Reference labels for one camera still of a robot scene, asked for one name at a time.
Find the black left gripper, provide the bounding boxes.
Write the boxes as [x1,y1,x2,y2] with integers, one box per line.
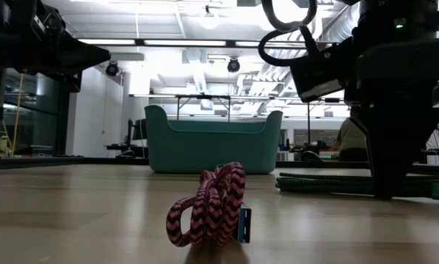
[0,0,111,76]

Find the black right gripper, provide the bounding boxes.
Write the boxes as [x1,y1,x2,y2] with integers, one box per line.
[344,31,439,201]

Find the green black braided USB cable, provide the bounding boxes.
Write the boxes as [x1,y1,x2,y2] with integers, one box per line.
[275,172,439,199]

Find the black ceiling spot lamp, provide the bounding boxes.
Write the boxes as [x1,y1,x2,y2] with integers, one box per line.
[226,57,241,73]
[105,61,120,77]

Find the person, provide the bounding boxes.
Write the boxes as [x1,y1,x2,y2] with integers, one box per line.
[335,117,369,162]

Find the black computer monitor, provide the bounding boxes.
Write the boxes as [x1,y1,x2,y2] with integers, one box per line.
[126,117,148,147]

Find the teal plastic bin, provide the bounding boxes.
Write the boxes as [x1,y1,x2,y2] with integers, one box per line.
[144,104,283,175]

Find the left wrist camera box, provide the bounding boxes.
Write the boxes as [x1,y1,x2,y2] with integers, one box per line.
[59,71,83,92]

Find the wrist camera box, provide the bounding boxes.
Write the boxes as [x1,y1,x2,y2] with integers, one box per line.
[290,45,356,103]
[59,71,83,92]

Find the black metal frame stand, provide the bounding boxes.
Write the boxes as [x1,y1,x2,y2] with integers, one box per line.
[305,97,349,153]
[175,94,232,124]

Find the black table edge rail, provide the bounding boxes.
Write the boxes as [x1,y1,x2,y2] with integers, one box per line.
[0,156,439,176]

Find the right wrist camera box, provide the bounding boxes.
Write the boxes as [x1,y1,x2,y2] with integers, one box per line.
[290,45,356,103]

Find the silver ceiling air duct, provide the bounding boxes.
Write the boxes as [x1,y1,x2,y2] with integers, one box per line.
[324,3,360,42]

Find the overhead light bar frame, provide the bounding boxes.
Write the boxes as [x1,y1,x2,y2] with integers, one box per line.
[78,37,333,51]

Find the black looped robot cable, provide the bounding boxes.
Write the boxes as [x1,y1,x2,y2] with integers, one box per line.
[258,0,319,67]

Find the pink black braided USB cable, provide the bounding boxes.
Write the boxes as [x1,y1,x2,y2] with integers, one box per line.
[165,161,247,248]

